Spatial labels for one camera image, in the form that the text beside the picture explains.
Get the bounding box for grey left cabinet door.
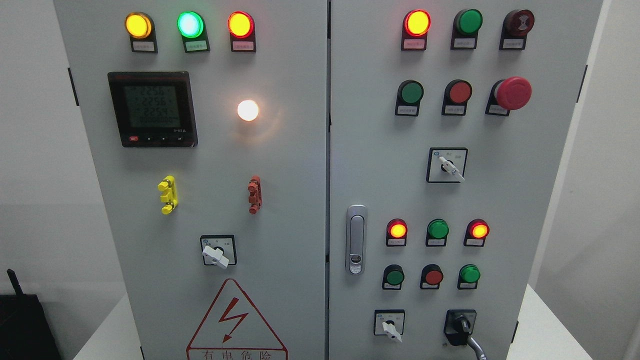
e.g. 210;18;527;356
54;0;329;360

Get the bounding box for grey cabinet door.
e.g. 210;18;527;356
54;0;329;360
326;0;603;360

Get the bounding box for green push button upper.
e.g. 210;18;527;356
394;79;425;117

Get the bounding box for silver door latch handle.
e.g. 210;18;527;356
345;204;368;275

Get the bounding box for green indicator light lower middle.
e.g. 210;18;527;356
425;218;450;248

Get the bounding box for red indicator light lower right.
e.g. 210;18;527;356
463;218;490;248

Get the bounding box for red lit indicator light left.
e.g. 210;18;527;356
227;11;257;53

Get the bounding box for white lit indicator lamp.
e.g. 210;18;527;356
237;99;259;122

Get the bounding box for dark red buzzer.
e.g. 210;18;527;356
499;9;535;51

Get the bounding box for green push button lower right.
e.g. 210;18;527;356
457;264;482;290

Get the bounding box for black device with antenna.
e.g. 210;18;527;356
0;269;61;360

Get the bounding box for green push button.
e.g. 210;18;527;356
394;79;425;117
381;264;405;291
457;264;482;290

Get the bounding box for black rotary knob switch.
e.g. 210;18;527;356
443;309;477;346

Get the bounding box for red lit indicator top right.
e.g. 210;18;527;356
401;9;432;51

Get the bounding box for red electric hazard warning sticker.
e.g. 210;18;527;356
186;278;289;360

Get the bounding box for white selector switch upper right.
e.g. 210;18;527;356
426;147;468;183

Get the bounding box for yellow indicator light top left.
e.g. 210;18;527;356
125;12;158;53

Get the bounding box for green indicator light top right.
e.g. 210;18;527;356
450;8;483;50

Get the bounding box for white selector switch bottom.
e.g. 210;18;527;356
374;309;406;343

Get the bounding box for red mushroom emergency stop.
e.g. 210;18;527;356
485;76;533;117

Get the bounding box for green lit indicator light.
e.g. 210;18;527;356
176;11;210;53

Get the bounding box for white selector switch left door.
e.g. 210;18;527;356
199;234;237;269

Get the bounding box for red terminal connector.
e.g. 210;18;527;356
247;175;263;215

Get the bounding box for yellow terminal connector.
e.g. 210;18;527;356
157;175;179;215

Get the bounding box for red push button lower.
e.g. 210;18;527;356
419;264;444;290

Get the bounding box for white selector switch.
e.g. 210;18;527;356
374;309;406;343
426;147;468;183

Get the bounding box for red push button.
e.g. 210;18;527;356
419;264;444;290
441;79;473;116

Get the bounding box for red push button upper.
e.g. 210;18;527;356
441;79;473;116

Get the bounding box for green push button lower left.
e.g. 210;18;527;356
381;264;405;291

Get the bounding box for black digital power meter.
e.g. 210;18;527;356
107;71;198;148

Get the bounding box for red lit indicator lower left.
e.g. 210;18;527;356
385;218;408;248

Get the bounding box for grey right cabinet door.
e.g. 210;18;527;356
326;0;603;360

